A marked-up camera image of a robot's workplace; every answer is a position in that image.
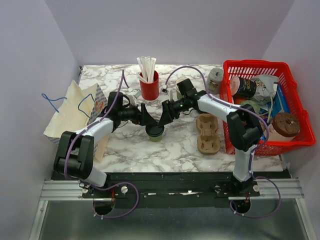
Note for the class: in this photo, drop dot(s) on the crumpled silver snack bag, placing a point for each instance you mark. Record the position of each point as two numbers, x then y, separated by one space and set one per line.
266 88

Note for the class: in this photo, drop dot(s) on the red plastic basket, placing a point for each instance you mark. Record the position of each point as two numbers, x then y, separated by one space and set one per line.
249 68

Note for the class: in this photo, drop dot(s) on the black plastic cup lid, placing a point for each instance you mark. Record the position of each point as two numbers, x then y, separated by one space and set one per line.
154 130

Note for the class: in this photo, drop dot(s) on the grey marbled block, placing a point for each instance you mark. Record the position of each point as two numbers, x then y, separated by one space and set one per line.
214 80

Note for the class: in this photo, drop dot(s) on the green round sponge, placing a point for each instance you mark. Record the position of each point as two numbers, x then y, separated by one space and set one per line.
252 103

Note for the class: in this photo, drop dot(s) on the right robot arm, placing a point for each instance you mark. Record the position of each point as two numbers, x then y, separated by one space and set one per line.
243 124

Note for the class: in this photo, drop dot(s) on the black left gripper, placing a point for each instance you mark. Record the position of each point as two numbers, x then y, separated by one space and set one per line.
142 117

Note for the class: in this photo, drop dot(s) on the aluminium frame rail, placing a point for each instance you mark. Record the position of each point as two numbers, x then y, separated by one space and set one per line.
64 190

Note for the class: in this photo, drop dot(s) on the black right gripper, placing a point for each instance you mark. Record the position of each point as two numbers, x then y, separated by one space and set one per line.
167 107

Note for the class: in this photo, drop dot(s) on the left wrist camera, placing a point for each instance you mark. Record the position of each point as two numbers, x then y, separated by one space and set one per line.
133 94

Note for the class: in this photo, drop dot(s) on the brown pulp cup carrier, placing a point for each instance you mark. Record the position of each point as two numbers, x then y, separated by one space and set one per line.
208 141

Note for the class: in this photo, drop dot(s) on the checkered paper takeout bag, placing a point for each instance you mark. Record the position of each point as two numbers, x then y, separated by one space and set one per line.
79 109

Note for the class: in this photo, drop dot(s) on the red plastic straw holder cup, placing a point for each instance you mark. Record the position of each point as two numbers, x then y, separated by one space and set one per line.
150 91

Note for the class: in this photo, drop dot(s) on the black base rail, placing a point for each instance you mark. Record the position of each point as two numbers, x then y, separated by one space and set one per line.
173 189

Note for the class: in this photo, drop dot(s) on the brown round cake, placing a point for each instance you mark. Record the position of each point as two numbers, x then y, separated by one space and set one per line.
286 124

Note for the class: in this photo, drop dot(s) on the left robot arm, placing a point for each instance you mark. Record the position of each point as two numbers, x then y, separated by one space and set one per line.
75 152

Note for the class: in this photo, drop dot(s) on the dark printed cup in basket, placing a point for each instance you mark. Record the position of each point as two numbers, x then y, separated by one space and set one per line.
242 87

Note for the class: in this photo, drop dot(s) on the blue package in basket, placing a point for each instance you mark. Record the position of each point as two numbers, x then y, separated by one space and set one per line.
279 103

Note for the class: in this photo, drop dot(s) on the white wrapped straws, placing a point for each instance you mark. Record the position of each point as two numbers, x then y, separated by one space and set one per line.
147 69

